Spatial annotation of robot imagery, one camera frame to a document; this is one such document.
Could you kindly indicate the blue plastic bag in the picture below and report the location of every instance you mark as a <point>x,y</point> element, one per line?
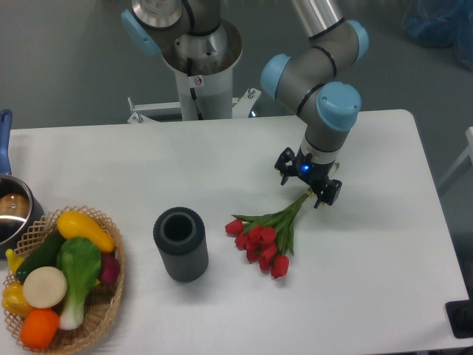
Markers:
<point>441,24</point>

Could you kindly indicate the black device at table edge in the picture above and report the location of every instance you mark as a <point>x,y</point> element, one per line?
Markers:
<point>460,318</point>

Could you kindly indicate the dark grey ribbed vase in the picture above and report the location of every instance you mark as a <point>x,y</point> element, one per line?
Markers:
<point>179,235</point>

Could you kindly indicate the green bok choy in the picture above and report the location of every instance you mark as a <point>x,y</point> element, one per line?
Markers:
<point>79,260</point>

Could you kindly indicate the yellow banana tip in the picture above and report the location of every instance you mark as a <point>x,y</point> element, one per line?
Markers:
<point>13,260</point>

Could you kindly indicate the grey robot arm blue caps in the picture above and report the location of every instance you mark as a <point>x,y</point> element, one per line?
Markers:
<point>306,85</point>

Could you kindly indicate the beige round slice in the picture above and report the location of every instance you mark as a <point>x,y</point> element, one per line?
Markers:
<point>45,287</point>

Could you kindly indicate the blue handled saucepan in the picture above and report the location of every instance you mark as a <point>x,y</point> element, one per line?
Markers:
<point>19,207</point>

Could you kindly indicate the woven wicker basket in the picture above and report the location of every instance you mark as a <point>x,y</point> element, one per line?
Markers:
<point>102,304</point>

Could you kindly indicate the yellow squash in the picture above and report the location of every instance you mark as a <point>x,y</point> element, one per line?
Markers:
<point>72,224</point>

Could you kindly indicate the green cucumber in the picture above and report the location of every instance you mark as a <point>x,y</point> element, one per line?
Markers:
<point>44,255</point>

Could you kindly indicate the yellow bell pepper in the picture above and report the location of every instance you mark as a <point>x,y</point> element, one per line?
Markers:
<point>13,300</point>

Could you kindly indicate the red tulip bouquet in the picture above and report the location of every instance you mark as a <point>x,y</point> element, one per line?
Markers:
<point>268,239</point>

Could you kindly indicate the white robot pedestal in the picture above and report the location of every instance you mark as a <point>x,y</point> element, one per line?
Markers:
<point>203,68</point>

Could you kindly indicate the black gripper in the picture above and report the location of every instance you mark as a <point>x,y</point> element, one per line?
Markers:
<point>313,174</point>

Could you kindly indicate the white furniture edge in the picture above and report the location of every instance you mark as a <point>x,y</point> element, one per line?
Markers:
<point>461,164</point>

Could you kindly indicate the orange fruit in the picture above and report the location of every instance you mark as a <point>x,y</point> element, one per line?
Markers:
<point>39,328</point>

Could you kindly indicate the red radish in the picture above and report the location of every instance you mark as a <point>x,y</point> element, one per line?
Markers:
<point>110,269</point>

